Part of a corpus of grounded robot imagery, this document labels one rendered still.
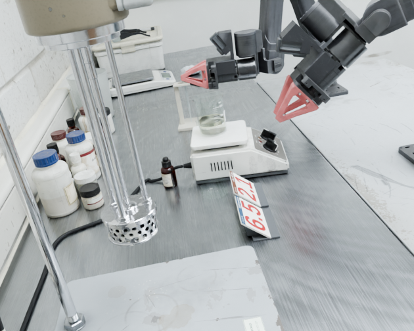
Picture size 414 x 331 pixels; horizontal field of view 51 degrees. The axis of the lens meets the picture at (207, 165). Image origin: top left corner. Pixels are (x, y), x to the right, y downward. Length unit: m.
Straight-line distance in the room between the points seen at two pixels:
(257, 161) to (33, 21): 0.58
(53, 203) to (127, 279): 0.29
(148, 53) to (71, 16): 1.55
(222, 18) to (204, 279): 1.83
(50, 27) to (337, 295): 0.48
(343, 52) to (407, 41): 1.89
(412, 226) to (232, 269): 0.30
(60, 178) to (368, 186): 0.59
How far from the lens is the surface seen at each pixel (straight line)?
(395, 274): 0.68
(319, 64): 0.83
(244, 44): 1.17
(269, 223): 0.77
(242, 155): 0.89
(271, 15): 1.23
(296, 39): 0.82
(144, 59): 1.97
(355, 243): 0.73
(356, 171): 0.93
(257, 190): 0.87
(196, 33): 2.34
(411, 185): 0.89
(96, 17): 0.43
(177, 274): 0.68
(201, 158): 0.90
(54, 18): 0.43
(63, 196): 0.92
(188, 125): 1.24
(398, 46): 2.70
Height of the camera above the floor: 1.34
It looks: 26 degrees down
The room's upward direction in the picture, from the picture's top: 9 degrees counter-clockwise
